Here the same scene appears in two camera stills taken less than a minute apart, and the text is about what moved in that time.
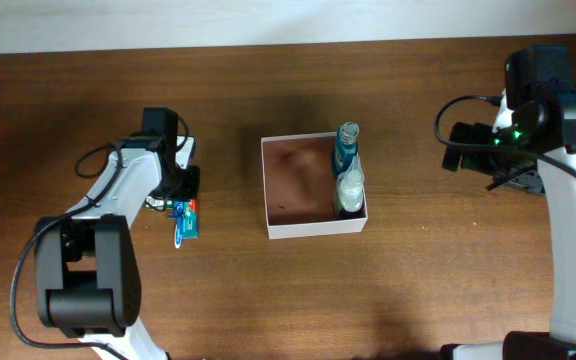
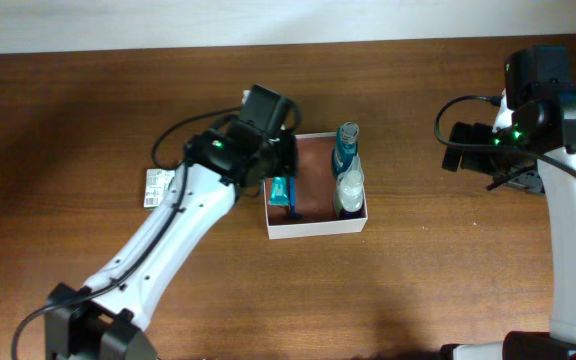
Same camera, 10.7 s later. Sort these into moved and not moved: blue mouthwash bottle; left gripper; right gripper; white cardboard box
Moved: left gripper
Not moved: white cardboard box; blue mouthwash bottle; right gripper
